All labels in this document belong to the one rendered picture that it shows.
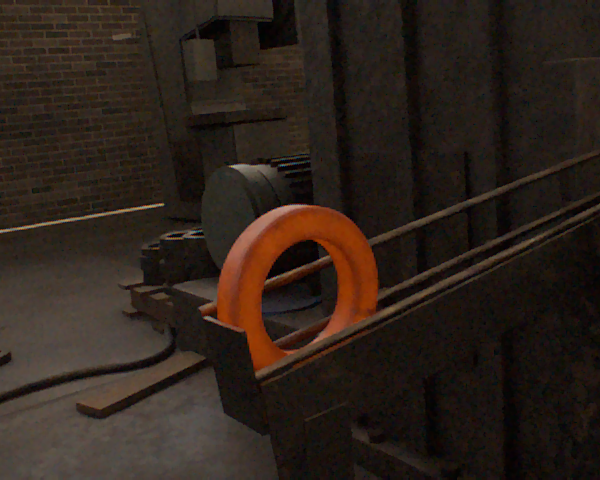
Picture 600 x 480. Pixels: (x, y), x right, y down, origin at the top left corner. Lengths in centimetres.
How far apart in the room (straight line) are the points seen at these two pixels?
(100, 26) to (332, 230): 657
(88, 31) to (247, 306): 656
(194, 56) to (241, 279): 460
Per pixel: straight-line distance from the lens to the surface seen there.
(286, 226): 67
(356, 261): 73
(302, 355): 68
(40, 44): 698
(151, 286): 304
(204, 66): 525
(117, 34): 725
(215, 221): 225
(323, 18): 155
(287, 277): 76
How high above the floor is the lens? 82
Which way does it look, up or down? 10 degrees down
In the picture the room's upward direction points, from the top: 5 degrees counter-clockwise
